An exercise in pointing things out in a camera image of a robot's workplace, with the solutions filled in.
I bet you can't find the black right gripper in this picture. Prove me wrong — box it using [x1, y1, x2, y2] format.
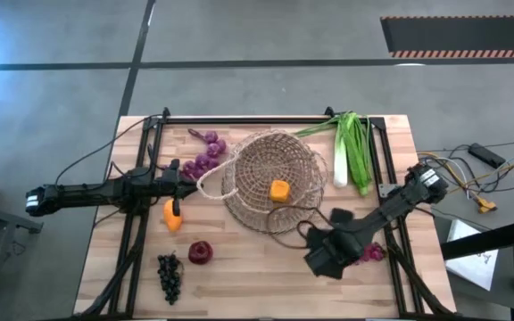
[303, 207, 368, 280]

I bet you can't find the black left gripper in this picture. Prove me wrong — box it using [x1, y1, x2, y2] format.
[152, 158, 199, 218]

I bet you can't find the bunch of purple grapes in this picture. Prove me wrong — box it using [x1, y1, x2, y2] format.
[180, 128, 228, 182]

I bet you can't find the large orange oval fruit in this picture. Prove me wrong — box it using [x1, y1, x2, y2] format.
[162, 198, 184, 234]

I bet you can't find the pink red grape bunch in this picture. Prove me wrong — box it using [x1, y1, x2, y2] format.
[358, 242, 387, 264]

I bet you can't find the dark red apple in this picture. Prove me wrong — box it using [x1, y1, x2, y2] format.
[187, 241, 214, 266]

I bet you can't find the woven wicker basket with handles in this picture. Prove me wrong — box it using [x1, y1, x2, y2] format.
[196, 128, 330, 224]

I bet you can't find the black grape bunch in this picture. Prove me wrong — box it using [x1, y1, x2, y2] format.
[156, 251, 184, 307]

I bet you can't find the green leek bunch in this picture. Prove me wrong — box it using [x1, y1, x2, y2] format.
[293, 111, 374, 197]

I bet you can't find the small orange bell pepper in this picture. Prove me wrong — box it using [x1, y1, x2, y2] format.
[269, 179, 292, 204]

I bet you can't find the white paper sheet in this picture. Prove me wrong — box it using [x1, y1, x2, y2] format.
[444, 218, 500, 292]

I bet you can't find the black desk beam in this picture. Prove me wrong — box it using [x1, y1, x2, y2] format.
[439, 217, 514, 260]

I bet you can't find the black power brick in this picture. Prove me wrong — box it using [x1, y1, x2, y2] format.
[468, 142, 507, 169]

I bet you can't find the black hazard-striped floor mat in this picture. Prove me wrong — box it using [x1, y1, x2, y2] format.
[379, 15, 514, 59]

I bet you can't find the brown right gripper cable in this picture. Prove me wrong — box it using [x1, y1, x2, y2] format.
[265, 203, 347, 250]

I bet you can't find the grey metal bracket plate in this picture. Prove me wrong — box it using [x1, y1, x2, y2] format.
[377, 182, 399, 199]

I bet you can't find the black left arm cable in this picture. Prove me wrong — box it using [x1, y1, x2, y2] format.
[54, 113, 164, 186]

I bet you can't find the black aluminium table frame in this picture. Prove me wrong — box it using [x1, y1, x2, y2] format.
[73, 106, 457, 321]

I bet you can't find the yellow cable connector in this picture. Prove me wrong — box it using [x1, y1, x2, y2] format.
[477, 195, 498, 214]

